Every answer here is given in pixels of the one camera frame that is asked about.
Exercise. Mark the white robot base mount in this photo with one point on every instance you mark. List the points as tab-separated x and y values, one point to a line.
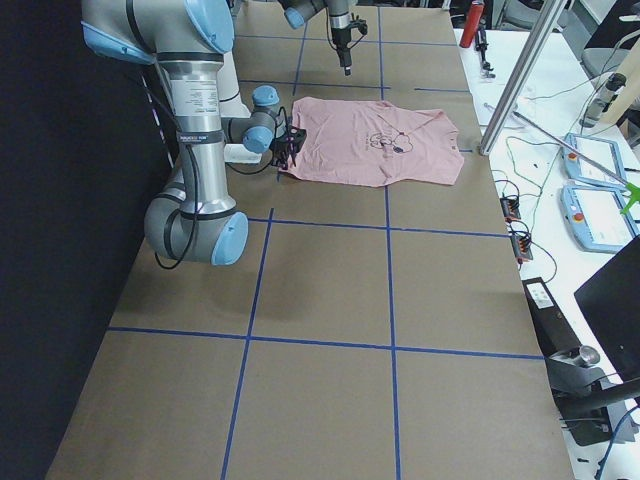
232	106

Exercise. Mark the black monitor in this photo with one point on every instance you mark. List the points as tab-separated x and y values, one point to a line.
609	302

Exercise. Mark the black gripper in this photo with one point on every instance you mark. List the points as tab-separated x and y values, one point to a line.
286	150
342	41

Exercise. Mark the red cylinder bottle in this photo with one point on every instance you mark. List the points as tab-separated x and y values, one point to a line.
473	18

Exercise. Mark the lower blue teach pendant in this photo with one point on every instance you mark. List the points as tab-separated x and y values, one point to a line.
595	218

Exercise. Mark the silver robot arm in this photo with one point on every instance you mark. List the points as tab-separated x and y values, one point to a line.
299	12
194	219

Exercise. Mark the aluminium frame post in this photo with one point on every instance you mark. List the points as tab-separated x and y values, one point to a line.
533	47

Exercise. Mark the metal reacher grabber stick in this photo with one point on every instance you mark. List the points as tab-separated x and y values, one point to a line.
630	187

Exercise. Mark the pink Snoopy t-shirt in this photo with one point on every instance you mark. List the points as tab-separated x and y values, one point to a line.
373	144

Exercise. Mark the upper blue teach pendant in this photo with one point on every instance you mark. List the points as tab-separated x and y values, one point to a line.
605	152

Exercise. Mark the black box with label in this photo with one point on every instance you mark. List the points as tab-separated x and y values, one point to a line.
553	331

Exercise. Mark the orange black electronics board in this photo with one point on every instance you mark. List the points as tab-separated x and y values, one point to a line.
510	208

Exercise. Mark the black selfie stick tripod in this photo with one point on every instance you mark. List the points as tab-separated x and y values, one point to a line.
481	47

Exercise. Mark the blue teach pendant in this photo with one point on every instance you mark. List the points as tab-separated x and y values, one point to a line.
605	152
595	218

